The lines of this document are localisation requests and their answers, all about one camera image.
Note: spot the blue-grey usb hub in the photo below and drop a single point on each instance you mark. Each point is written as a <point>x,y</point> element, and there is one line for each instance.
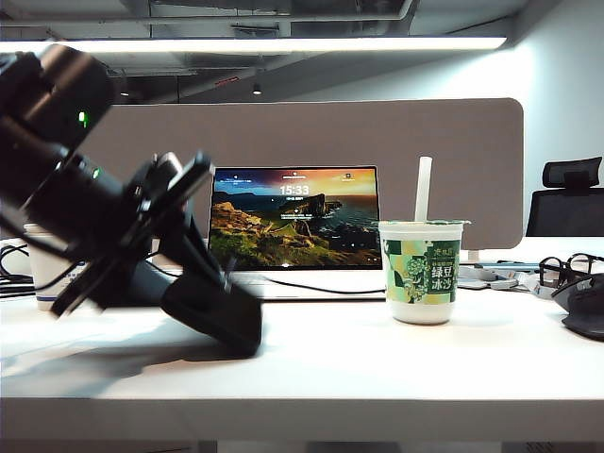
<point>519,264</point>

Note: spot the green printed drink cup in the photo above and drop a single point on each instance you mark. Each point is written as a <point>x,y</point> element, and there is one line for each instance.
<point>420,278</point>

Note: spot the black smartphone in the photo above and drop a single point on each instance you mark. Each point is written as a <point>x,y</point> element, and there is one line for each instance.
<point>222,321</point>

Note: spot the white drinking straw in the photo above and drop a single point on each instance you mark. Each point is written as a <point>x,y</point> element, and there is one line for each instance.
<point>424,189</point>

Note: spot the grey-brown desk partition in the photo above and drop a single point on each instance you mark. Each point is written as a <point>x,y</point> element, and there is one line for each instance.
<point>330,137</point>

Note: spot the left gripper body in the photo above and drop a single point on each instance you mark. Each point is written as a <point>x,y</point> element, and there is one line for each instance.
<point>94,217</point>

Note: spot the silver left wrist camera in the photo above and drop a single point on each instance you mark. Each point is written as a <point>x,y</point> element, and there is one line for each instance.
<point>167,165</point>

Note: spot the black computer mouse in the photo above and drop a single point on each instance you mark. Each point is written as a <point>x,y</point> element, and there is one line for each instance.
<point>585,311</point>

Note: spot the white paper cup blue logo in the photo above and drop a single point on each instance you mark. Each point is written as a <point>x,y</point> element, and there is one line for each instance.
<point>45,283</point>

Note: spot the white laptop landscape wallpaper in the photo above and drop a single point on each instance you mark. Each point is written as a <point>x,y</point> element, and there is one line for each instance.
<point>292,222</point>

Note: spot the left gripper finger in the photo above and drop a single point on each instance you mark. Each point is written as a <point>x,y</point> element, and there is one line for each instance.
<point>137,283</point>
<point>189,245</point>

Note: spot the black frame eyeglasses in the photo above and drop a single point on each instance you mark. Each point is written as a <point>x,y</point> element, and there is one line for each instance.
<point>543,273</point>

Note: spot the black mesh office chair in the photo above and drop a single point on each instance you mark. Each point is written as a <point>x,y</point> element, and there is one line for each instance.
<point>566,212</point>

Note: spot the long ceiling light strip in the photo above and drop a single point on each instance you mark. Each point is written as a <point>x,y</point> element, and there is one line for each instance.
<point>283,45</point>

